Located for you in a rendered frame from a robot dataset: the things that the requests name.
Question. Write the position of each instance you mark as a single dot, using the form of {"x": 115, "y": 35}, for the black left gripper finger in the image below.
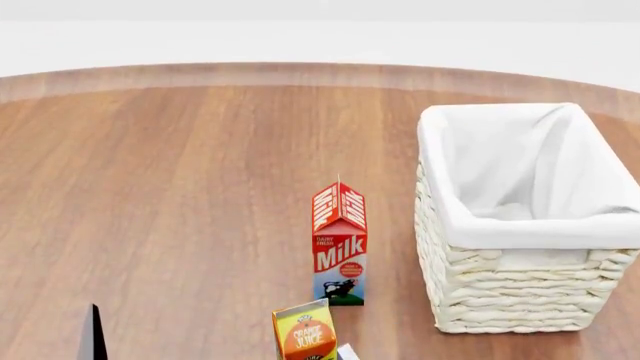
{"x": 92, "y": 337}

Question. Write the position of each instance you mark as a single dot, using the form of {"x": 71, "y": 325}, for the small white grey box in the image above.
{"x": 349, "y": 352}

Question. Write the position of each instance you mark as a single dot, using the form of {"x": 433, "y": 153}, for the red milk carton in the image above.
{"x": 340, "y": 251}

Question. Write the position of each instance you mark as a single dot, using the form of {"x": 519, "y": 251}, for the orange juice carton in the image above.
{"x": 304, "y": 333}

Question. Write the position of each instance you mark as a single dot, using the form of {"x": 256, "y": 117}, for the white woven basket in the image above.
{"x": 500, "y": 288}

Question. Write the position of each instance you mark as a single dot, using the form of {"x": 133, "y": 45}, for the white cloth basket liner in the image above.
{"x": 505, "y": 165}

